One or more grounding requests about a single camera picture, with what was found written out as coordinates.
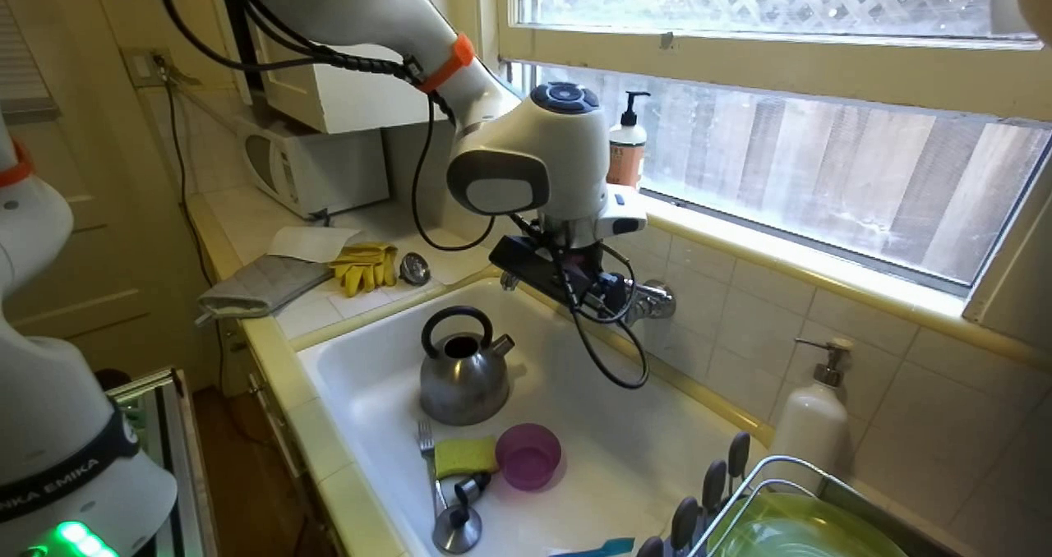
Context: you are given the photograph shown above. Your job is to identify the white sink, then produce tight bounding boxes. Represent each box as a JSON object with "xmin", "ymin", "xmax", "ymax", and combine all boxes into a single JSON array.
[{"xmin": 296, "ymin": 276, "xmax": 775, "ymax": 557}]

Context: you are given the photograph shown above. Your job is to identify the purple bowl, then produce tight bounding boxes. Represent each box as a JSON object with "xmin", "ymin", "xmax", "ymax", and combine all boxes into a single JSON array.
[{"xmin": 495, "ymin": 422, "xmax": 564, "ymax": 493}]

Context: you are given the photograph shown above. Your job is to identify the steel sink strainer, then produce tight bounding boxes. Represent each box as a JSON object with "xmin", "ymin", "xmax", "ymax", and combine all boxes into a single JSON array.
[{"xmin": 399, "ymin": 251, "xmax": 432, "ymax": 288}]

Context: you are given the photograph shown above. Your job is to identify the steel sink stopper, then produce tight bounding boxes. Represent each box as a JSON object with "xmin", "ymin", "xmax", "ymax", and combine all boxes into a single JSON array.
[{"xmin": 432, "ymin": 472, "xmax": 493, "ymax": 555}]

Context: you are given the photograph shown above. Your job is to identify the green plate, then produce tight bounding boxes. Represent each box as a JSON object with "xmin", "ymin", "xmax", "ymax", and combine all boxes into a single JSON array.
[{"xmin": 708, "ymin": 491, "xmax": 911, "ymax": 557}]

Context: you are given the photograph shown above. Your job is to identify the chrome tap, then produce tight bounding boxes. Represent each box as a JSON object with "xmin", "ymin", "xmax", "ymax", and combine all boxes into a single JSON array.
[{"xmin": 622, "ymin": 279, "xmax": 677, "ymax": 326}]

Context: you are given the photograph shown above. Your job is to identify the soap bottle with black pump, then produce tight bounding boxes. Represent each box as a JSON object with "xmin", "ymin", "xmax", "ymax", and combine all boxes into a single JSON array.
[{"xmin": 606, "ymin": 90, "xmax": 652, "ymax": 191}]

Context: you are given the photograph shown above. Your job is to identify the yellow sponge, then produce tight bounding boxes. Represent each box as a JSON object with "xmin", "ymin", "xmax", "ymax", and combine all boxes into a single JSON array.
[{"xmin": 433, "ymin": 435, "xmax": 501, "ymax": 481}]

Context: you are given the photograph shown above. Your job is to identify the white soap dispenser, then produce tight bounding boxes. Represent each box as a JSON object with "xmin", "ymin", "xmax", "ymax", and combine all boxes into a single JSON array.
[{"xmin": 770, "ymin": 337, "xmax": 856, "ymax": 494}]

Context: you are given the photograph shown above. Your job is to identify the steel fork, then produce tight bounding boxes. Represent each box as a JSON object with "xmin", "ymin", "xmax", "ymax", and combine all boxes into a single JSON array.
[{"xmin": 417, "ymin": 420, "xmax": 450, "ymax": 518}]

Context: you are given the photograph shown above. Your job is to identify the yellow rubber gloves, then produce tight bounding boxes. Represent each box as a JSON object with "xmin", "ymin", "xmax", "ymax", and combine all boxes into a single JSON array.
[{"xmin": 330, "ymin": 242, "xmax": 399, "ymax": 299}]

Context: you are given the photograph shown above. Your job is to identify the window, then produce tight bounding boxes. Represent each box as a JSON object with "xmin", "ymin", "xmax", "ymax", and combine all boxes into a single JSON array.
[{"xmin": 496, "ymin": 0, "xmax": 1052, "ymax": 321}]

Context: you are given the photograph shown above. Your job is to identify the blue utensil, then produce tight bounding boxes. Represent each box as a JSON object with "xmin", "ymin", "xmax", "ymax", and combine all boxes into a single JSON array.
[{"xmin": 549, "ymin": 537, "xmax": 636, "ymax": 557}]

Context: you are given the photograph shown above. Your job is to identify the white paper sheet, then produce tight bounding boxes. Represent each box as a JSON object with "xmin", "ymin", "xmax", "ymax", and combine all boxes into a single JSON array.
[{"xmin": 267, "ymin": 225, "xmax": 363, "ymax": 265}]

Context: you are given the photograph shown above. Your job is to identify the white microwave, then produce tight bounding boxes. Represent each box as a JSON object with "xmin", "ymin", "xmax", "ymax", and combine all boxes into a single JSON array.
[{"xmin": 237, "ymin": 116, "xmax": 392, "ymax": 220}]

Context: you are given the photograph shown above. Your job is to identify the grey oven mitt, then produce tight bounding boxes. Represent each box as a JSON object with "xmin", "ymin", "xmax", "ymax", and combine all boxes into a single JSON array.
[{"xmin": 195, "ymin": 254, "xmax": 335, "ymax": 326}]

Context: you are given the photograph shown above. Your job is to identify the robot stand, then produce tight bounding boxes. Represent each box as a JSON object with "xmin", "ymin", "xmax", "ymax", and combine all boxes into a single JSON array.
[{"xmin": 105, "ymin": 366, "xmax": 221, "ymax": 557}]

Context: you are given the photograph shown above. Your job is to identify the cream door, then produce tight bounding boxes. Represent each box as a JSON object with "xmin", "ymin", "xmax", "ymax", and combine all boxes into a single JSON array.
[{"xmin": 0, "ymin": 0, "xmax": 216, "ymax": 394}]

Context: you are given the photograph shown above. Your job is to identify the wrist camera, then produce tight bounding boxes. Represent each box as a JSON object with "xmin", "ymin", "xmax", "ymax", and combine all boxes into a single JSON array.
[{"xmin": 489, "ymin": 235, "xmax": 596, "ymax": 306}]

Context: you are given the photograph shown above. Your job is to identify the steel kettle with black handle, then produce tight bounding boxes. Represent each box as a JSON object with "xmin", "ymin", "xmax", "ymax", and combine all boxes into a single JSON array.
[{"xmin": 418, "ymin": 306, "xmax": 518, "ymax": 427}]

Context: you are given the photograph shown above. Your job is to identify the wire plate rack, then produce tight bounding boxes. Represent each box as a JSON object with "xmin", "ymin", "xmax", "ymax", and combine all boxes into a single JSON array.
[{"xmin": 685, "ymin": 455, "xmax": 975, "ymax": 557}]

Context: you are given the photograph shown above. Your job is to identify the black cable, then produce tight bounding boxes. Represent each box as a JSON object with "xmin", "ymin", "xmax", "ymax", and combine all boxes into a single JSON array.
[{"xmin": 153, "ymin": 54, "xmax": 216, "ymax": 288}]

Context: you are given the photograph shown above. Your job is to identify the wall switch plate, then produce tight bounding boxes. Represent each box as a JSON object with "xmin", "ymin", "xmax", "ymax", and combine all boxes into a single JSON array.
[{"xmin": 120, "ymin": 47, "xmax": 176, "ymax": 90}]

